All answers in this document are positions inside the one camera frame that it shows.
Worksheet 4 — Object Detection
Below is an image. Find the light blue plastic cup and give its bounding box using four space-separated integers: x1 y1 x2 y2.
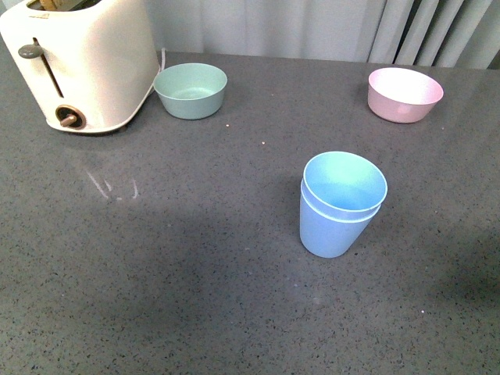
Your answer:
299 181 380 258

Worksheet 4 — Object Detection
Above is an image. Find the green plastic bowl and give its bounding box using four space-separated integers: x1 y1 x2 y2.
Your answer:
153 63 228 120

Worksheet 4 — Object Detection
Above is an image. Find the pink plastic bowl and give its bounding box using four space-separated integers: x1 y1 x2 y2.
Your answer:
367 67 444 123

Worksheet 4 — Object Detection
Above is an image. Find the white two-slot toaster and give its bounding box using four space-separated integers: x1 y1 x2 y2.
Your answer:
1 1 160 134

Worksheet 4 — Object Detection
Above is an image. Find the brown bread slice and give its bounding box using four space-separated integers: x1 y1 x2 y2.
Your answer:
40 0 64 11

